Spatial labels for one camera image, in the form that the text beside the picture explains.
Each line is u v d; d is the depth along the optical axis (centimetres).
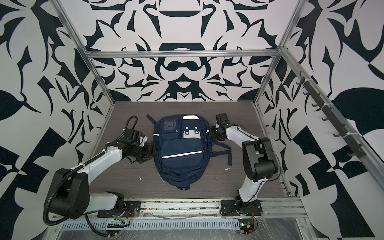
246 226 71
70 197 41
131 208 74
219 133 75
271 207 76
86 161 49
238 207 67
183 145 89
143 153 77
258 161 48
